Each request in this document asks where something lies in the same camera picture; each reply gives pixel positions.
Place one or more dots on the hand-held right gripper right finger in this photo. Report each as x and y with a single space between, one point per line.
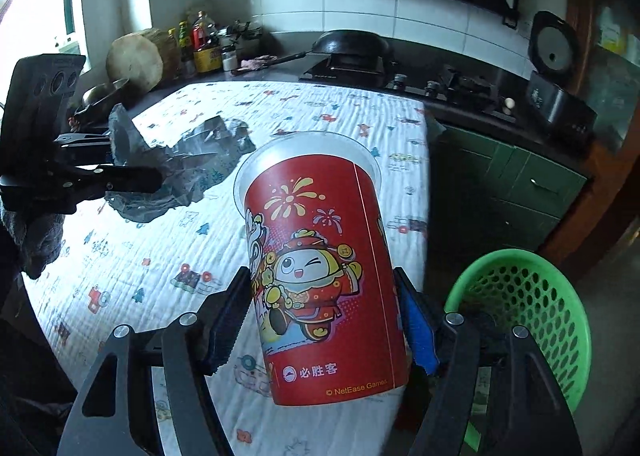
420 331

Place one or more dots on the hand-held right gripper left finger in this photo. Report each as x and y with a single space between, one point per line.
227 331

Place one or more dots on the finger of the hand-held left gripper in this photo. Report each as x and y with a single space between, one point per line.
85 140
125 179

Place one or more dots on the grey plastic bag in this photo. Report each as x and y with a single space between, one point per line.
210 146

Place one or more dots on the green plastic basket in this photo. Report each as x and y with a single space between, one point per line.
550 281

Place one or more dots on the red printed paper cup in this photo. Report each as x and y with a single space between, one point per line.
320 216

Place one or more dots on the metal frying pan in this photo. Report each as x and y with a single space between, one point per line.
100 94

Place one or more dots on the kitchen window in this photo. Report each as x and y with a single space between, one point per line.
40 11

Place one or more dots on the round wooden chopping block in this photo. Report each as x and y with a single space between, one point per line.
135 61

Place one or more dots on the green sauce bottle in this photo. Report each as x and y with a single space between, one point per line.
184 39

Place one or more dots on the yellow label oil bottle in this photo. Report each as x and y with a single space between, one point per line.
207 59

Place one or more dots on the small white jar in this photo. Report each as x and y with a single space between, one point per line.
229 60

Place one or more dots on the green kitchen cabinet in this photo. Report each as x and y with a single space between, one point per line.
500 176

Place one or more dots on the pink dishcloth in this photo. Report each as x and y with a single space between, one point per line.
260 61

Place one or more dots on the printed white tablecloth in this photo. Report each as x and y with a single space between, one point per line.
325 106

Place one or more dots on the white egg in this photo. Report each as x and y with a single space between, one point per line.
509 104

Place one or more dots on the black gas stove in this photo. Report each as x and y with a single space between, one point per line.
450 86

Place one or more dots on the black wok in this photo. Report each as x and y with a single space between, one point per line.
350 44

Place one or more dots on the black rice cooker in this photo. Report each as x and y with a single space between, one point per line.
560 101

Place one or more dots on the wooden door frame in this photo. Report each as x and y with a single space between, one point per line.
582 1

